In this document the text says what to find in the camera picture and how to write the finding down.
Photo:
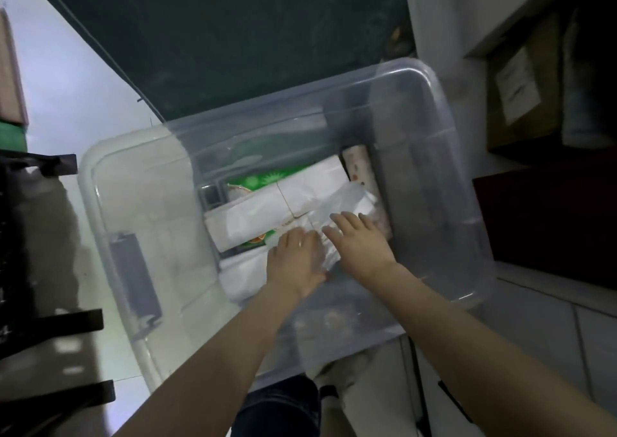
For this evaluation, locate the brown cardboard box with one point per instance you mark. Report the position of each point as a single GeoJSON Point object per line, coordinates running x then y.
{"type": "Point", "coordinates": [9, 75]}

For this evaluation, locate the white paper tissue pack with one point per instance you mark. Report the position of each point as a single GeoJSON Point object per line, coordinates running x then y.
{"type": "Point", "coordinates": [243, 275]}
{"type": "Point", "coordinates": [308, 183]}

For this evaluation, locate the person's right forearm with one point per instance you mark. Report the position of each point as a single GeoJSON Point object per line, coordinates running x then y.
{"type": "Point", "coordinates": [462, 350]}

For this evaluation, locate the dark brown cabinet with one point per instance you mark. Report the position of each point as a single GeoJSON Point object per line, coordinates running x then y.
{"type": "Point", "coordinates": [554, 219]}

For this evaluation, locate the grey bin latch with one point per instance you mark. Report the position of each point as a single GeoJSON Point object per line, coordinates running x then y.
{"type": "Point", "coordinates": [135, 282]}

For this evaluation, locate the clear plastic storage bin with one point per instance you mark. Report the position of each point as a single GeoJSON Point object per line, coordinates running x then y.
{"type": "Point", "coordinates": [434, 161]}

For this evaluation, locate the person's left hand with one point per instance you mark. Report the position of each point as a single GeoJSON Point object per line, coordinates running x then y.
{"type": "Point", "coordinates": [294, 265]}

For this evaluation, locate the white tissue pack green label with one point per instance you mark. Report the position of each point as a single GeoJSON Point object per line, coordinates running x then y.
{"type": "Point", "coordinates": [241, 222]}

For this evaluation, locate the green printed packet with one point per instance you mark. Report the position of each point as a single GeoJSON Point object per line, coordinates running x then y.
{"type": "Point", "coordinates": [258, 179]}

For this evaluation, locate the cardboard box with white label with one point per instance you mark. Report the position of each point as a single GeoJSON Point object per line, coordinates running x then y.
{"type": "Point", "coordinates": [523, 84]}

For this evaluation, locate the dotted paper towel roll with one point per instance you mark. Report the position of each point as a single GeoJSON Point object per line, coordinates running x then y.
{"type": "Point", "coordinates": [359, 166]}

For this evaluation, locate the green flat item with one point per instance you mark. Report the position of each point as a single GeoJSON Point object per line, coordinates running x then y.
{"type": "Point", "coordinates": [10, 136]}

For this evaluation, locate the black metal rack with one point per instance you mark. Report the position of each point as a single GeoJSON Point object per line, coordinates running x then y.
{"type": "Point", "coordinates": [19, 268]}

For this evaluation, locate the person's left forearm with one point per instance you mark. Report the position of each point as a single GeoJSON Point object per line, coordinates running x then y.
{"type": "Point", "coordinates": [226, 359]}

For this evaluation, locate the person's right hand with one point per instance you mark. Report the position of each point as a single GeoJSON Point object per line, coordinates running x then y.
{"type": "Point", "coordinates": [364, 248]}

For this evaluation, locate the white shelf unit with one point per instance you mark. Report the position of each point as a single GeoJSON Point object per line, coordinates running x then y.
{"type": "Point", "coordinates": [448, 12]}

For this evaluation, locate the person's blue jeans leg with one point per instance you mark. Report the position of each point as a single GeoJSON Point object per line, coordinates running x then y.
{"type": "Point", "coordinates": [279, 410]}

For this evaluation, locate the dark green mat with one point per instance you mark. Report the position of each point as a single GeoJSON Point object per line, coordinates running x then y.
{"type": "Point", "coordinates": [231, 31]}

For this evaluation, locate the person's right thumb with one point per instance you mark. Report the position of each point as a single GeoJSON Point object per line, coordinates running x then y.
{"type": "Point", "coordinates": [332, 240]}

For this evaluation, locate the person's left fingers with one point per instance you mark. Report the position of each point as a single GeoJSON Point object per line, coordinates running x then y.
{"type": "Point", "coordinates": [298, 239]}

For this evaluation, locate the clear-wrapped white tissue pack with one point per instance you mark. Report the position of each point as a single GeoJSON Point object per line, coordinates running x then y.
{"type": "Point", "coordinates": [337, 203]}

